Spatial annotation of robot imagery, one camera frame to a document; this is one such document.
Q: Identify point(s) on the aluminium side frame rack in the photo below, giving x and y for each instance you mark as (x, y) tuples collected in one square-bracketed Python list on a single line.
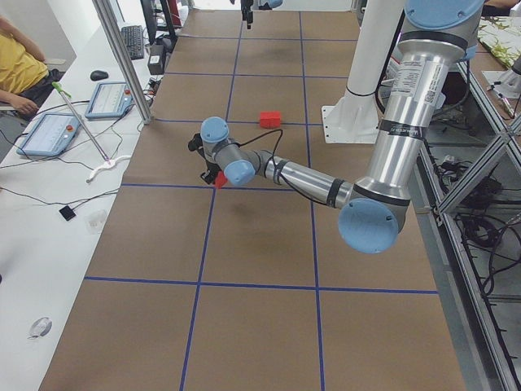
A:
[(466, 192)]

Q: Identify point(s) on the person in yellow shirt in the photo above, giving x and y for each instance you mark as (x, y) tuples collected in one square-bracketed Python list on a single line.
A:
[(26, 80)]

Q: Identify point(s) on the black computer mouse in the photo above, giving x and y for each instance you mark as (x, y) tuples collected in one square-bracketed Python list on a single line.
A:
[(98, 75)]

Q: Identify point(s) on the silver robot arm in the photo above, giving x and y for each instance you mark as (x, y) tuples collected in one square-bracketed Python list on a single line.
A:
[(262, 5), (404, 52)]

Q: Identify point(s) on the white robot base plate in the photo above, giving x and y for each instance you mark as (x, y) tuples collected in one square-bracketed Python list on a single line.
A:
[(350, 124)]

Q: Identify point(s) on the near teach pendant tablet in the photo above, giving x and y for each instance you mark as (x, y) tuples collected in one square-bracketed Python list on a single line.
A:
[(50, 136)]

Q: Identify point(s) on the red block placed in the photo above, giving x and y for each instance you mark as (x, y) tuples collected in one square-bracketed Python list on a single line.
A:
[(275, 119), (265, 120), (220, 180)]

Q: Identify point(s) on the far teach pendant tablet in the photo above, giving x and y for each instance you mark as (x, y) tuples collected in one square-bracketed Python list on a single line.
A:
[(110, 100)]

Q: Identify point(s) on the brown paper table mat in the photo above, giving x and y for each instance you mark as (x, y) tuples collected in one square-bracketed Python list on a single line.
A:
[(250, 288)]

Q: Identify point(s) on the metal grabber stick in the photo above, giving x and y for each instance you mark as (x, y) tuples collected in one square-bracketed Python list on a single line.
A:
[(108, 162)]

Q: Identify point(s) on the clear tape roll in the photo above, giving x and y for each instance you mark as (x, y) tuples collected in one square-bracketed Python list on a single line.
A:
[(40, 328)]

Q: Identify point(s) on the black computer keyboard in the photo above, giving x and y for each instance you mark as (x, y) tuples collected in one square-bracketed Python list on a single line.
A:
[(133, 40)]

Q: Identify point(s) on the small black square pad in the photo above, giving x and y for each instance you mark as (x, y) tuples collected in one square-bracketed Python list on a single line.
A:
[(67, 213)]

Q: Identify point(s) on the aluminium frame post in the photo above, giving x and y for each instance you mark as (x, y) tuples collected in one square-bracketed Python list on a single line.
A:
[(112, 31)]

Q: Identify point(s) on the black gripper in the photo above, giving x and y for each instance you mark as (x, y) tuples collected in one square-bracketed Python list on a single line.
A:
[(210, 168), (246, 9)]

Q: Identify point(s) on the black box device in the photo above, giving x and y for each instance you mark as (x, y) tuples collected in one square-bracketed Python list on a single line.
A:
[(156, 60)]

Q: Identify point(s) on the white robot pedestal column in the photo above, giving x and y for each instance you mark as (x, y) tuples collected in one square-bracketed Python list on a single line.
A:
[(379, 21)]

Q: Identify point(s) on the black monitor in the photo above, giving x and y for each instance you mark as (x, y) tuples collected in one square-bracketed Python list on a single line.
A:
[(158, 18)]

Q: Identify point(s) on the teach pendant tablet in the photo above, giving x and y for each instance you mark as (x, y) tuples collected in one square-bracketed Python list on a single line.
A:
[(110, 100), (50, 136)]

